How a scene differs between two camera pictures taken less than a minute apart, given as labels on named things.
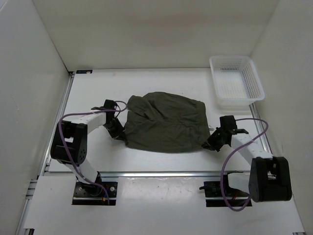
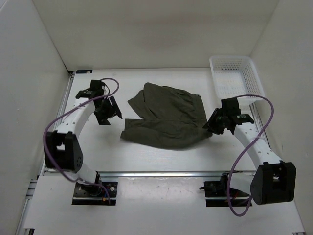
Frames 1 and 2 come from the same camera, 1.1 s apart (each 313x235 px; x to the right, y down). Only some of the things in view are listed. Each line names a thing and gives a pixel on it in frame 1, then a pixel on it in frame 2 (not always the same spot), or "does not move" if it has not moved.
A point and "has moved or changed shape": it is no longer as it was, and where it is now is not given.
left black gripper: (118, 134) to (113, 111)
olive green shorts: (164, 122) has moved or changed shape
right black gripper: (211, 142) to (211, 124)
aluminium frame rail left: (45, 160) does not move
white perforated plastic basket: (236, 83) does not move
